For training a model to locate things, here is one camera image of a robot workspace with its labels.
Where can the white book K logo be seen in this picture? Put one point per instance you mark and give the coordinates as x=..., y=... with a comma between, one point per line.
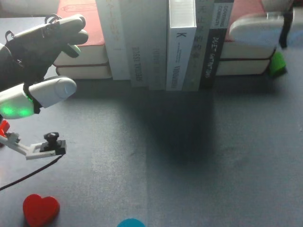
x=180, y=59

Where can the white book orange lettering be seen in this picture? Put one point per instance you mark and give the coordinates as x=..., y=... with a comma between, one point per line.
x=113, y=35

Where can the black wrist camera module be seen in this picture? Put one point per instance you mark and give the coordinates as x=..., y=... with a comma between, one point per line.
x=53, y=145

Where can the green toy block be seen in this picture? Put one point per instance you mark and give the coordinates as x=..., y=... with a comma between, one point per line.
x=277, y=62

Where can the grey book faint lettering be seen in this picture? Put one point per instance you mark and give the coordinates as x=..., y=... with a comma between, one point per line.
x=158, y=63

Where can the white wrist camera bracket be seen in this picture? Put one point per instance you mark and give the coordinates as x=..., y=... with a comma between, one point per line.
x=17, y=145

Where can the grey table cloth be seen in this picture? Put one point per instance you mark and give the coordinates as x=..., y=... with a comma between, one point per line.
x=213, y=153

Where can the black book DUET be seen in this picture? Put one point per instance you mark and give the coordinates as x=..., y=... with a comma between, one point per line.
x=210, y=59

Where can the blue round block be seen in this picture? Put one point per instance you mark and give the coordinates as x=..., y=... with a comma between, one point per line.
x=131, y=223

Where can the grey book SPECIAL ISSUE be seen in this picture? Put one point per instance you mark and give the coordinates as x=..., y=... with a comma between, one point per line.
x=138, y=63

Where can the red clamp piece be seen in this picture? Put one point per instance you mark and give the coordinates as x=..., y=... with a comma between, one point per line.
x=3, y=127

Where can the dark red hardcover book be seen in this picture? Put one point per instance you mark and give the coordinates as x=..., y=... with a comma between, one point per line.
x=82, y=72
x=241, y=67

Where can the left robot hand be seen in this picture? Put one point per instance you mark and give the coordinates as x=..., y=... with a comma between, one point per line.
x=28, y=61

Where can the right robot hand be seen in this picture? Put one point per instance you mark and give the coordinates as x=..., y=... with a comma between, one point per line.
x=255, y=28

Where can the red heart block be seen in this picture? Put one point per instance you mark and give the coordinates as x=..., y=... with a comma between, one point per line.
x=40, y=208

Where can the grey book Chinese characters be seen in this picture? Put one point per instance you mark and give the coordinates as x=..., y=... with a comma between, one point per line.
x=197, y=52

